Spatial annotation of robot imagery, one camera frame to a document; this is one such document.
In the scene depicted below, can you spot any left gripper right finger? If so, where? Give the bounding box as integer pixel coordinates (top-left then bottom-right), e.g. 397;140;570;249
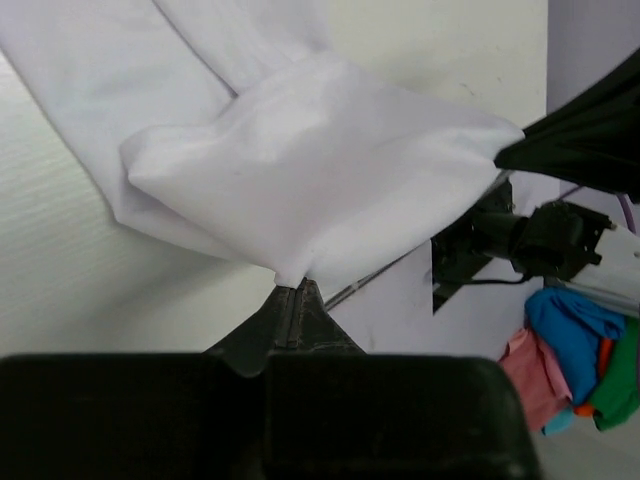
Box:
264;281;542;479

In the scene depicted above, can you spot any light blue cloth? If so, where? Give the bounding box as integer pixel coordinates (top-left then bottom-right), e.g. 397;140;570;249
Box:
541;407;574;436

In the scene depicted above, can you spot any orange cloth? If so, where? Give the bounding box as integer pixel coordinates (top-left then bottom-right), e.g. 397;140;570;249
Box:
573;338;615;417

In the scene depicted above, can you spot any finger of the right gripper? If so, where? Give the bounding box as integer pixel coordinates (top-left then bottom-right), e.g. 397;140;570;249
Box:
494;51;639;200

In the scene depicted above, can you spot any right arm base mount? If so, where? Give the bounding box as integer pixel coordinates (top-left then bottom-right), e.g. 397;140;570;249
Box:
431;177;532;311

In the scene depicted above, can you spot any green cloth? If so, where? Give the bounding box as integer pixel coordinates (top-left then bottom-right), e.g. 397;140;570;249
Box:
589;317;639;432

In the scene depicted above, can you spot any white t-shirt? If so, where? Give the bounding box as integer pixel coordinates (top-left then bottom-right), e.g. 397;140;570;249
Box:
1;1;523;290

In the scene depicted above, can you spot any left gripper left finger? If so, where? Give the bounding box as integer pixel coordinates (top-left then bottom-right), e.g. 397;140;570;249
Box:
1;287;295;479

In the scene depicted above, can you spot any pink cloth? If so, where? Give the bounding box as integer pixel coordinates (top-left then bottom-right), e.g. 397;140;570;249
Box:
499;328;573;431

